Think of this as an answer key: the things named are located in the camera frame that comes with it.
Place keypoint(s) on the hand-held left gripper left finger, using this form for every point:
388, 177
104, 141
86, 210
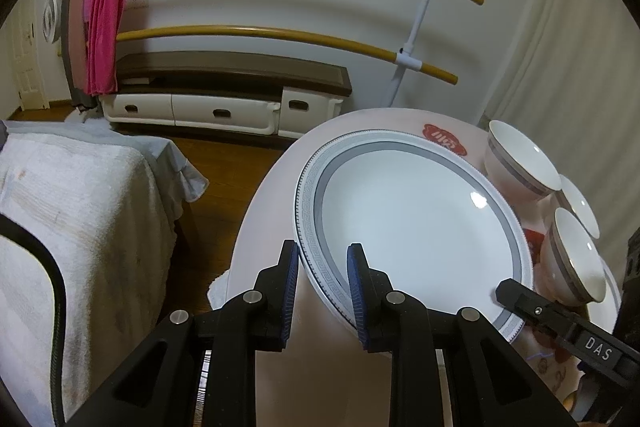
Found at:
291, 287

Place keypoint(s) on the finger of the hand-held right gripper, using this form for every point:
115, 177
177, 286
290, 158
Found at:
527, 304

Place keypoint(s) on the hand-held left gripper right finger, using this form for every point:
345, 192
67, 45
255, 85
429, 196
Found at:
356, 292

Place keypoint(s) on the grey rimmed white plate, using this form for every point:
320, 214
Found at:
612, 292
410, 217

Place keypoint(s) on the grey rimmed white bowl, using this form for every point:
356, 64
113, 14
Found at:
575, 257
515, 162
582, 207

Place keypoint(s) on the white floor cloth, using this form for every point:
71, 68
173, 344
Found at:
219, 292

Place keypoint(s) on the white and brown low cabinet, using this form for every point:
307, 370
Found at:
225, 77

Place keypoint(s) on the white curtain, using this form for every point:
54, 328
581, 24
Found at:
575, 82

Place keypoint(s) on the bed with white blanket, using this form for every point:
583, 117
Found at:
75, 217

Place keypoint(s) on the pink towel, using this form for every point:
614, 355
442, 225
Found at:
102, 32

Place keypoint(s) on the brown towel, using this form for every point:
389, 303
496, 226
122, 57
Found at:
75, 47

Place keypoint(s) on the white door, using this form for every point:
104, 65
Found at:
30, 72

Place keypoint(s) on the white fan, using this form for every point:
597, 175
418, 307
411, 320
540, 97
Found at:
51, 17

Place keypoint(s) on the wall socket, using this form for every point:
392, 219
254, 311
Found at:
137, 2

